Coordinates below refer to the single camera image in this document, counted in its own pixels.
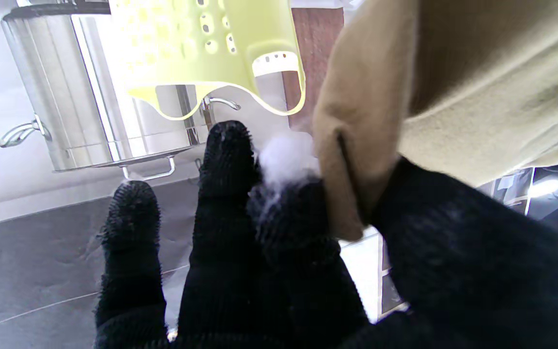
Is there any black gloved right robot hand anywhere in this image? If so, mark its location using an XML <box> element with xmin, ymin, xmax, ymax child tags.
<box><xmin>94</xmin><ymin>120</ymin><xmax>558</xmax><ymax>349</ymax></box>

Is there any white pillow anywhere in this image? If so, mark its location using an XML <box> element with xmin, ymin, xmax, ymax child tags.
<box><xmin>257</xmin><ymin>130</ymin><xmax>321</xmax><ymax>190</ymax></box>

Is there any brown pillowcase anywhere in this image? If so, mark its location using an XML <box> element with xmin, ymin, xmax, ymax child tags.
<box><xmin>312</xmin><ymin>0</ymin><xmax>558</xmax><ymax>242</ymax></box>

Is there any yellow perforated laundry basket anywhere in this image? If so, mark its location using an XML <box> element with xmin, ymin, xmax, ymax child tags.
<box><xmin>108</xmin><ymin>0</ymin><xmax>307</xmax><ymax>122</ymax></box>

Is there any brown wooden cutting board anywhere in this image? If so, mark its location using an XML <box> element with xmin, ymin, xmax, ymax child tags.
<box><xmin>283</xmin><ymin>7</ymin><xmax>345</xmax><ymax>134</ymax></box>

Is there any large steel stockpot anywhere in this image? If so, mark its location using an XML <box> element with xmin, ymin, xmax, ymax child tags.
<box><xmin>0</xmin><ymin>0</ymin><xmax>242</xmax><ymax>182</ymax></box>

